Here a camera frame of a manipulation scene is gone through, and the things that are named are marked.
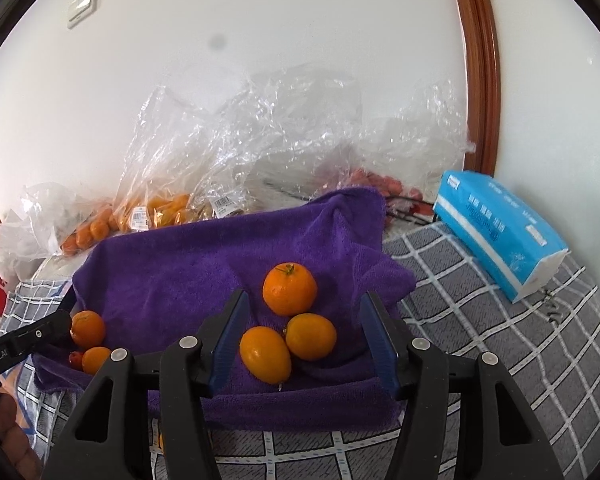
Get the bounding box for large orange mandarin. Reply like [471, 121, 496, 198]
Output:
[70, 310, 106, 349]

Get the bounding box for small red tomato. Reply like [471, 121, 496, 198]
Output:
[68, 351, 83, 370]

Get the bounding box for small orange with stem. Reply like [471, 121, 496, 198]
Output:
[81, 347, 111, 376]

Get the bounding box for oval orange kumquat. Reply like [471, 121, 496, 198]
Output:
[239, 326, 291, 386]

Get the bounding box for small orange fruit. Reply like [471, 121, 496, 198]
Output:
[285, 313, 337, 361]

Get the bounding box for small orange tangerine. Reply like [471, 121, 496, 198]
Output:
[262, 262, 318, 316]

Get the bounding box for person's left hand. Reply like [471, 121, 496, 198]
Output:
[0, 393, 42, 480]

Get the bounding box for white plastic shopping bag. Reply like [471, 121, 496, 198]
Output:
[0, 210, 45, 282]

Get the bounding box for purple towel lined tray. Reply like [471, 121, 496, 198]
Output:
[32, 186, 418, 434]

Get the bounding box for clear bag of tangerines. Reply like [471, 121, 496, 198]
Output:
[18, 182, 114, 259]

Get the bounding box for grey checked table cloth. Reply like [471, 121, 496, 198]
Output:
[0, 221, 600, 480]

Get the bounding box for clear bag of kumquats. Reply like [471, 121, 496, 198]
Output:
[114, 86, 249, 232]

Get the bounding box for blue tissue pack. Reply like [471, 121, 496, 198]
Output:
[434, 170, 569, 304]

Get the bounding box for large crumpled clear bag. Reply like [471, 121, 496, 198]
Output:
[218, 65, 475, 219]

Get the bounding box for white wall switch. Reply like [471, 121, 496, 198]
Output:
[67, 0, 98, 29]

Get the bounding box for brown wooden door frame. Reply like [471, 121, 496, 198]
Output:
[456, 0, 502, 176]

